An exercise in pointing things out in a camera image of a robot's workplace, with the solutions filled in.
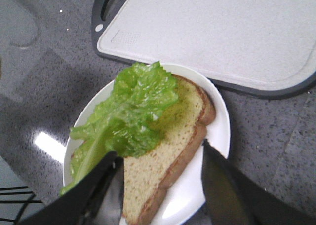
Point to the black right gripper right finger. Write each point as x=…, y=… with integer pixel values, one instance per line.
x=233, y=199

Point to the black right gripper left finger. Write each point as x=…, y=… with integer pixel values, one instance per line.
x=96, y=200

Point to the green lettuce leaf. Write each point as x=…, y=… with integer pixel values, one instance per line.
x=123, y=122

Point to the bottom bread slice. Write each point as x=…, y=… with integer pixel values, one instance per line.
x=182, y=128

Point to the white cutting board grey rim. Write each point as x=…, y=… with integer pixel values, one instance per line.
x=265, y=48

